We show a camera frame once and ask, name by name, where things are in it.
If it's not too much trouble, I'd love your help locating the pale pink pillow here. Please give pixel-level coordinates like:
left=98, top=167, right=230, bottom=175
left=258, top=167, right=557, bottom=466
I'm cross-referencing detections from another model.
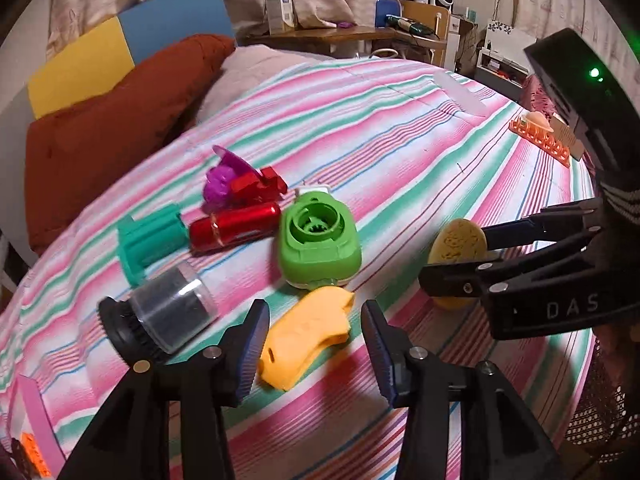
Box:
left=195, top=45, right=331, bottom=123

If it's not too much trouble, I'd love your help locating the yellow round disc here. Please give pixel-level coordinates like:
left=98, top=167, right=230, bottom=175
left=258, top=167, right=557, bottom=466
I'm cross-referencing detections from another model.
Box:
left=427, top=217, right=488, bottom=311

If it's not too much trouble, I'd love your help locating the white carton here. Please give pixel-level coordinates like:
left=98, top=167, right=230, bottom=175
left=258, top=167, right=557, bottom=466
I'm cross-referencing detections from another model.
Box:
left=264, top=0, right=296, bottom=35

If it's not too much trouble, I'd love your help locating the white cabinet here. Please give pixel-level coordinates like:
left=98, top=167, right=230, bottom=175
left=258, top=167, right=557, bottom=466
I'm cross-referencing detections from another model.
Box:
left=475, top=20, right=538, bottom=86

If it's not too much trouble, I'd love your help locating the brown card tag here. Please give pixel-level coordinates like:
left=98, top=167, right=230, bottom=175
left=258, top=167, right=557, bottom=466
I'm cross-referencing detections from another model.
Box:
left=550, top=112, right=588, bottom=161

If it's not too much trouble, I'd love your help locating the wooden desk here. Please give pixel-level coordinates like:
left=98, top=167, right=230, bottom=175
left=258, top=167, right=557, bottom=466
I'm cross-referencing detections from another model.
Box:
left=240, top=0, right=448, bottom=66

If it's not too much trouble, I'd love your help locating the clear jar with black lid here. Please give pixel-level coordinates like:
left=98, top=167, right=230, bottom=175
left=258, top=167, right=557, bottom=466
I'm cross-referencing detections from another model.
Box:
left=97, top=261, right=219, bottom=363

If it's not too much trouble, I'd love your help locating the yellow-orange plastic piece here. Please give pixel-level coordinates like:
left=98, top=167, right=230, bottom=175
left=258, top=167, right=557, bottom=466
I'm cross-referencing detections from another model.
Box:
left=257, top=285, right=357, bottom=392

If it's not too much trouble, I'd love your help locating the teal plastic piece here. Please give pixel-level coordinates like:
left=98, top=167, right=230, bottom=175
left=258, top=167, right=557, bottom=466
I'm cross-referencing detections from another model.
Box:
left=116, top=204, right=188, bottom=287

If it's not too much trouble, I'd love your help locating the green plastic housing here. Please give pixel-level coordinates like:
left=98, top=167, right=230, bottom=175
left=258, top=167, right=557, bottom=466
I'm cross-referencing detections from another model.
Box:
left=277, top=192, right=363, bottom=291

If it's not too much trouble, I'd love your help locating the red metallic cylinder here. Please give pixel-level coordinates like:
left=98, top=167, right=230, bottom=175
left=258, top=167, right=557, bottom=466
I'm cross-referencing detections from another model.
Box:
left=189, top=201, right=282, bottom=252

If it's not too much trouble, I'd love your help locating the red plastic toy part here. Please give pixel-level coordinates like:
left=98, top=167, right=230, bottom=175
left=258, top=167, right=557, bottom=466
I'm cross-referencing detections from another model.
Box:
left=229, top=166, right=289, bottom=206

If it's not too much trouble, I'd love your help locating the orange plastic rack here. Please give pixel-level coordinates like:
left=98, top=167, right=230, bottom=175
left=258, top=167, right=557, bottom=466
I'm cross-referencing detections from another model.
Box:
left=509, top=115, right=572, bottom=168

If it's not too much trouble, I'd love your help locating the purple plastic toy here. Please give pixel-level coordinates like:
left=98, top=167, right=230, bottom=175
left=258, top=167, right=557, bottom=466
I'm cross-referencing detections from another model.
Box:
left=202, top=145, right=261, bottom=208

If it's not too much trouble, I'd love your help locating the orange plastic piece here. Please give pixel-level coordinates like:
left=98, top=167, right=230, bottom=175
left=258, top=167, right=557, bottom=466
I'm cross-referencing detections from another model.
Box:
left=12, top=432, right=51, bottom=478

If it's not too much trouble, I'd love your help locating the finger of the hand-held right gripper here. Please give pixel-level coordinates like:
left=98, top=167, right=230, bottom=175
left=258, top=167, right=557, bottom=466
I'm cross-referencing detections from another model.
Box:
left=419, top=232, right=601, bottom=301
left=482, top=199, right=603, bottom=250

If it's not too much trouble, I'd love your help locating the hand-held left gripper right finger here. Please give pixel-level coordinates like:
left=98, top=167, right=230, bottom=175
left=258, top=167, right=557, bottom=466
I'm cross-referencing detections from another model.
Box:
left=360, top=300, right=566, bottom=480

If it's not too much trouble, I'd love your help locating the pink green striped blanket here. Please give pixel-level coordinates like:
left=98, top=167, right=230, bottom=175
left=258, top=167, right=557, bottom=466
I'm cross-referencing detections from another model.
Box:
left=0, top=55, right=598, bottom=480

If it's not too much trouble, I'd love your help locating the black mesh basket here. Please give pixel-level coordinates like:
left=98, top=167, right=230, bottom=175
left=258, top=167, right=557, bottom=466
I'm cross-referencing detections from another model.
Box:
left=565, top=335, right=640, bottom=461

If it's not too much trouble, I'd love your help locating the brown pillow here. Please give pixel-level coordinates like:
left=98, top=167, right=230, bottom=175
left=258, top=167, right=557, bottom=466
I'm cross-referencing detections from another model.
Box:
left=24, top=34, right=237, bottom=256

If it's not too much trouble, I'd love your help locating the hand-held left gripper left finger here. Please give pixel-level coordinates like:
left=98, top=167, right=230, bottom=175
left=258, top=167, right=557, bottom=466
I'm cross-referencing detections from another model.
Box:
left=57, top=299, right=271, bottom=480

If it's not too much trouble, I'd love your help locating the green handheld tool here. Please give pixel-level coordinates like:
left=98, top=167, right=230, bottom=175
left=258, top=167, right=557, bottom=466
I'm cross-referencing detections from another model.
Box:
left=385, top=15, right=441, bottom=38

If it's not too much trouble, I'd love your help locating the pink basket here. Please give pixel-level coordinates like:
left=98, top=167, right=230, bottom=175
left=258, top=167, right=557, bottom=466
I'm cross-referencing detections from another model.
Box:
left=10, top=375, right=66, bottom=480

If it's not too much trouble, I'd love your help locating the blue bottle on shelf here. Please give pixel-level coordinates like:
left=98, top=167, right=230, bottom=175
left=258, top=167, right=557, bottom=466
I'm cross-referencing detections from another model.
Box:
left=375, top=0, right=403, bottom=28

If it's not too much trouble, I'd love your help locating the peach round piece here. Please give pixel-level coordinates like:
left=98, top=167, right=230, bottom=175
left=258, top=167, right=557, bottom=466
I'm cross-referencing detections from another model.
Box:
left=522, top=112, right=553, bottom=133

